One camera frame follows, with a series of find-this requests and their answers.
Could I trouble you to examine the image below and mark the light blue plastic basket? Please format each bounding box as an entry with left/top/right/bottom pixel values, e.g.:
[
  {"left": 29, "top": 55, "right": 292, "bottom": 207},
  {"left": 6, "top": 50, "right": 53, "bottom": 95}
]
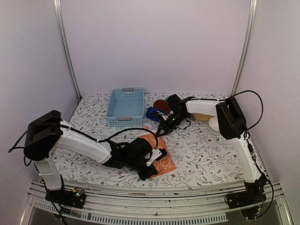
[{"left": 106, "top": 87, "right": 144, "bottom": 127}]

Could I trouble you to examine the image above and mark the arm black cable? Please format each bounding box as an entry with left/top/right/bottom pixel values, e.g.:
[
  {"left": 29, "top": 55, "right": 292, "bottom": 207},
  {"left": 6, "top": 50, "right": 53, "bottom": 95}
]
[
  {"left": 161, "top": 90, "right": 275, "bottom": 202},
  {"left": 8, "top": 126, "right": 157, "bottom": 167}
]

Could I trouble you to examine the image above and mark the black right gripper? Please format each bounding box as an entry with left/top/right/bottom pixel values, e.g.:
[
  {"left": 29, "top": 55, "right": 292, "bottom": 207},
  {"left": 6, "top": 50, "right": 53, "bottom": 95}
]
[{"left": 157, "top": 112, "right": 189, "bottom": 138}]

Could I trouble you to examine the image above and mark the right aluminium frame post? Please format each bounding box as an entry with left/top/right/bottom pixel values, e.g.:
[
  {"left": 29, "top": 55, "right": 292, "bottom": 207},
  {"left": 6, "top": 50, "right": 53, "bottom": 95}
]
[{"left": 231, "top": 0, "right": 257, "bottom": 95}]

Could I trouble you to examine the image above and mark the white bowl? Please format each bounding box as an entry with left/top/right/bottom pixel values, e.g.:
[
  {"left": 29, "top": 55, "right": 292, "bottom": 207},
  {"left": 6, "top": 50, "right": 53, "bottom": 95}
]
[{"left": 209, "top": 117, "right": 220, "bottom": 135}]

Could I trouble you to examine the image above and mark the left aluminium frame post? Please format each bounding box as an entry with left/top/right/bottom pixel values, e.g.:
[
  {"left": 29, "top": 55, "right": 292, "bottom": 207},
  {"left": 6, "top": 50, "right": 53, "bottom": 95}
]
[{"left": 53, "top": 0, "right": 82, "bottom": 101}]

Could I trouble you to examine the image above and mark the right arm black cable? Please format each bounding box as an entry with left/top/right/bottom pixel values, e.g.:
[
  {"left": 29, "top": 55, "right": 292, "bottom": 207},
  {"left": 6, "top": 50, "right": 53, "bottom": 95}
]
[{"left": 161, "top": 90, "right": 275, "bottom": 202}]

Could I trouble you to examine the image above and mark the blue rolled towel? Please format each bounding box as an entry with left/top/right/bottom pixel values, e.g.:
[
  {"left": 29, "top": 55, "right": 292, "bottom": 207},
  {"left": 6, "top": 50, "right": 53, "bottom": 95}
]
[{"left": 146, "top": 107, "right": 161, "bottom": 123}]

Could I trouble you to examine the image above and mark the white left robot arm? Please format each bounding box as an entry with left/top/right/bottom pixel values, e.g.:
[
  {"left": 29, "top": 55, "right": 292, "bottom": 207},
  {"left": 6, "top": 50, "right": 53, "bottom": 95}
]
[{"left": 23, "top": 110, "right": 167, "bottom": 203}]

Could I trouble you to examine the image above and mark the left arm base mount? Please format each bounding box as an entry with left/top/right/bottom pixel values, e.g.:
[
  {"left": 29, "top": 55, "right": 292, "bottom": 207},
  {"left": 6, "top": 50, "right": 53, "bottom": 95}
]
[{"left": 45, "top": 187, "right": 86, "bottom": 209}]

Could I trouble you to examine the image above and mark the brown rolled towel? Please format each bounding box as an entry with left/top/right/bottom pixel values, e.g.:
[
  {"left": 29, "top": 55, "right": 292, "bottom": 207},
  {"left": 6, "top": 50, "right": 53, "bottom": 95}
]
[{"left": 153, "top": 99, "right": 171, "bottom": 113}]

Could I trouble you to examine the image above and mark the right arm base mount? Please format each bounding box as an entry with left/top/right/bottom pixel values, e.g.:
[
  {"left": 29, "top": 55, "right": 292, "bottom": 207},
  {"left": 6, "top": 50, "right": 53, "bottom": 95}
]
[{"left": 224, "top": 182, "right": 266, "bottom": 209}]

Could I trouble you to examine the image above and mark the orange bunny pattern towel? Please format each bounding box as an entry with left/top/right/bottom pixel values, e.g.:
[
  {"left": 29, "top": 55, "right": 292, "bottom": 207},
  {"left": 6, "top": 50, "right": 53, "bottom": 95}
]
[{"left": 136, "top": 133, "right": 176, "bottom": 178}]

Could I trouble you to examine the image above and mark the yellow woven bamboo tray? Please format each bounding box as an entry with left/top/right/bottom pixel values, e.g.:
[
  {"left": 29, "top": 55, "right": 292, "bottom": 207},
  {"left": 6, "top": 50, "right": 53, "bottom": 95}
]
[{"left": 193, "top": 113, "right": 213, "bottom": 121}]

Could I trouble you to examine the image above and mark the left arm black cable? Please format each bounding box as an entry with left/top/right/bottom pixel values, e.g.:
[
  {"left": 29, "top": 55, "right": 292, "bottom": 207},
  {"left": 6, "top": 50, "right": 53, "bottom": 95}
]
[{"left": 8, "top": 126, "right": 157, "bottom": 167}]

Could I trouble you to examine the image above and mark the aluminium front rail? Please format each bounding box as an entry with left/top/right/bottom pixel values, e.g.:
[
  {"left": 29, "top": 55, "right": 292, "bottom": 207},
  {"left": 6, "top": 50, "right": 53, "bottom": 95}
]
[{"left": 20, "top": 180, "right": 293, "bottom": 225}]

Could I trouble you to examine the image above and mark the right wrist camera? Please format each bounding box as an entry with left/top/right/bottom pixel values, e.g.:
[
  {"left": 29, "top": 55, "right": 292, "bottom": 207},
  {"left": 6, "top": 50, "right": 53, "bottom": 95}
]
[{"left": 152, "top": 111, "right": 173, "bottom": 122}]

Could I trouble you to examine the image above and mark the aluminium frame post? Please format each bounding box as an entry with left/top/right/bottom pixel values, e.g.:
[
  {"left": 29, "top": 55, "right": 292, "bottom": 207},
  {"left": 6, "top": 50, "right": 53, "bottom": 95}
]
[
  {"left": 231, "top": 0, "right": 257, "bottom": 95},
  {"left": 53, "top": 0, "right": 82, "bottom": 101}
]

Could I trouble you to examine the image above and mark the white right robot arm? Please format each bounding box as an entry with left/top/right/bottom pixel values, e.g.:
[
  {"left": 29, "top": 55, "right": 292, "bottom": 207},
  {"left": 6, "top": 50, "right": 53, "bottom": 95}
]
[{"left": 153, "top": 94, "right": 267, "bottom": 204}]

